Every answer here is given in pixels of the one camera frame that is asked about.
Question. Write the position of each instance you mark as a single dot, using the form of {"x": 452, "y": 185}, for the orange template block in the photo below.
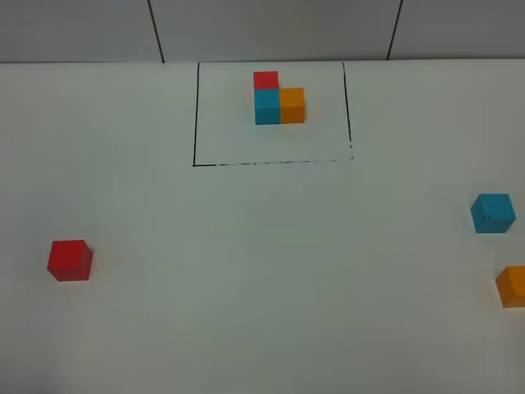
{"x": 292, "y": 105}

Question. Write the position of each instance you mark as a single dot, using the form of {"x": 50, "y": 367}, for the red template block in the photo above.
{"x": 265, "y": 80}

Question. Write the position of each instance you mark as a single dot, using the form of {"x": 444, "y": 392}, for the blue template block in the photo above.
{"x": 267, "y": 107}

